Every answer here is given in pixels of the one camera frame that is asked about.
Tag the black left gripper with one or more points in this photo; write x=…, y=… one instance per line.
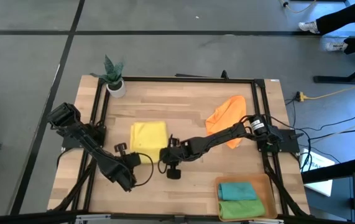
x=133, y=160

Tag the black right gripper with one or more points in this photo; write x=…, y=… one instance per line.
x=177, y=152

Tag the yellow microfiber towel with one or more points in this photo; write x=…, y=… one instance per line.
x=149, y=140

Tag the orange microfiber towel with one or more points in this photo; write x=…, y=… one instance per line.
x=227, y=115

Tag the teal microfiber towel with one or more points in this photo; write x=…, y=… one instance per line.
x=237, y=190

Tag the green microfiber towel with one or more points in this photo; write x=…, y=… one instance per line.
x=242, y=209

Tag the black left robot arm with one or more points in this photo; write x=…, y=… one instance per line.
x=84, y=140

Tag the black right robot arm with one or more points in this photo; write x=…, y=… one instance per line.
x=227, y=133

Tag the orange plastic basket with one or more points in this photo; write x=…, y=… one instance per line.
x=265, y=189

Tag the potted plant in white pot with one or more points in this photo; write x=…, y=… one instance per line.
x=113, y=81

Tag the white cardboard box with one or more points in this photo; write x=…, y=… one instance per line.
x=318, y=188

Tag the black desk foot bar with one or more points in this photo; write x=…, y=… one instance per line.
x=335, y=169

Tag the person's white shoe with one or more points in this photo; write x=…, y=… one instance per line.
x=335, y=46
x=309, y=26

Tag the black desk leg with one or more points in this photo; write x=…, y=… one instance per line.
x=345, y=79

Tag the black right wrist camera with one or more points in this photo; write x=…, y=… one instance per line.
x=173, y=173

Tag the black aluminium table frame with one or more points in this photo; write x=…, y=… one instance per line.
x=164, y=79

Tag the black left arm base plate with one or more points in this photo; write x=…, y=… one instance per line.
x=71, y=145

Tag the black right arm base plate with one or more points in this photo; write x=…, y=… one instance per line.
x=289, y=146

